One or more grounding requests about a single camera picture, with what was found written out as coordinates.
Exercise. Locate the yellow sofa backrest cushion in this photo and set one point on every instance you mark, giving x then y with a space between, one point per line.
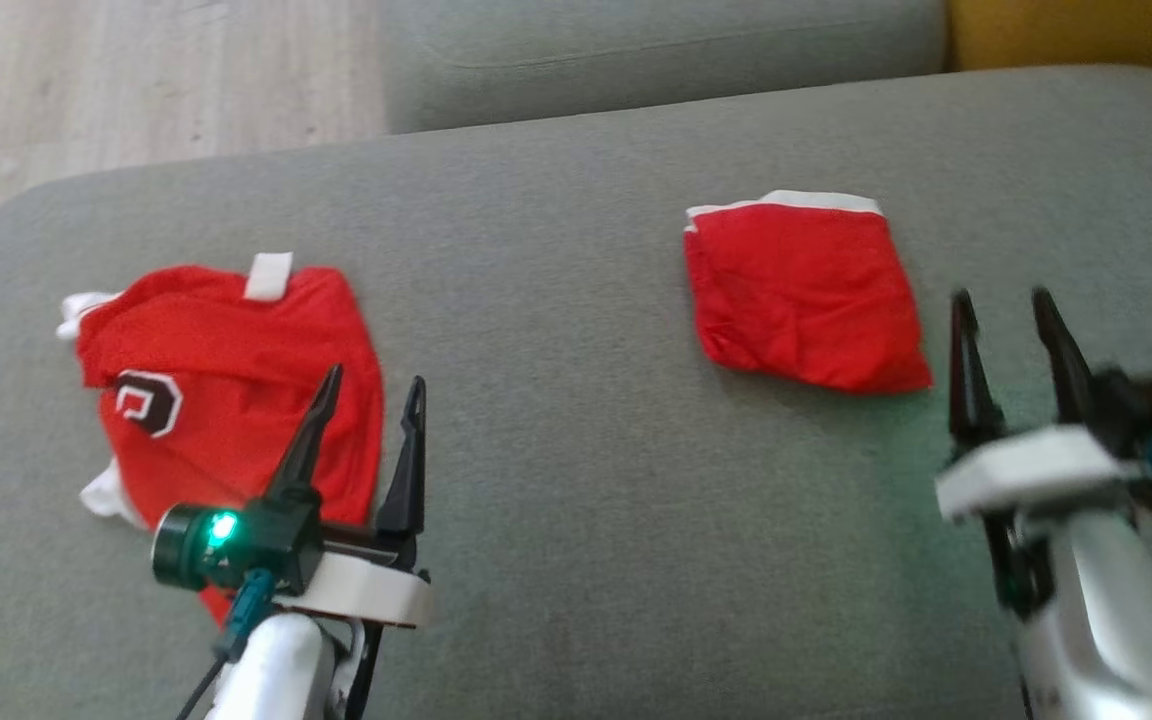
1076 30

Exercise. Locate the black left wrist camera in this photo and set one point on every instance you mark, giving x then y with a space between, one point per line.
256 540

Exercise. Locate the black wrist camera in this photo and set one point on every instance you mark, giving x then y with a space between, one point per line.
1141 405
256 540

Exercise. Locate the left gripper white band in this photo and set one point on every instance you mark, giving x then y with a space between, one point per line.
366 590

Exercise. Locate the red garment with black logo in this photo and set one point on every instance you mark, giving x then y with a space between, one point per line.
236 350

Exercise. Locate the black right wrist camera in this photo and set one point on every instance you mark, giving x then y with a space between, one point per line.
1141 405

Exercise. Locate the plain red garment white trim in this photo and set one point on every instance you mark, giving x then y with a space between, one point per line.
796 290

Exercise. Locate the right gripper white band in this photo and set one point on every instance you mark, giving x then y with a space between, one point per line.
1026 465

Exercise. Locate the large grey sofa seat cushion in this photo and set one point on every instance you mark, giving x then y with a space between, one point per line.
586 560

